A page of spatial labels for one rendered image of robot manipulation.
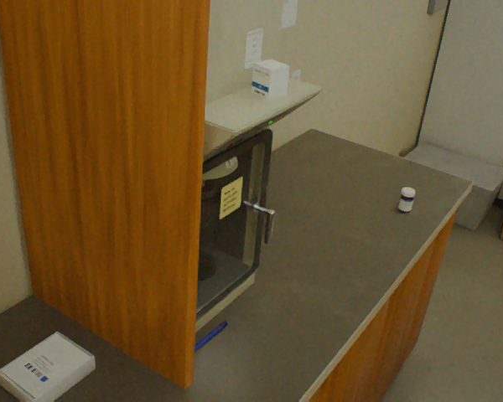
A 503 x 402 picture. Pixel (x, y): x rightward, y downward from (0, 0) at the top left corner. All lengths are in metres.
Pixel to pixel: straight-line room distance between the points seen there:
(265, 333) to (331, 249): 0.43
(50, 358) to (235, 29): 0.77
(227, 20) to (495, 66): 3.07
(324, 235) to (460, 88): 2.48
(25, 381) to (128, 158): 0.51
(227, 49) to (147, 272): 0.45
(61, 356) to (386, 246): 0.99
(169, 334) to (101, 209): 0.29
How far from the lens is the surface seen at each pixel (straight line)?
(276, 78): 1.15
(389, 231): 1.90
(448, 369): 2.90
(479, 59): 4.07
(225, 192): 1.26
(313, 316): 1.51
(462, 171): 3.95
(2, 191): 1.42
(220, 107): 1.10
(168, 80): 0.96
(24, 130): 1.30
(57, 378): 1.29
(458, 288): 3.41
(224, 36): 1.12
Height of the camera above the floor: 1.91
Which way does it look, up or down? 30 degrees down
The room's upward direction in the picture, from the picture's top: 5 degrees clockwise
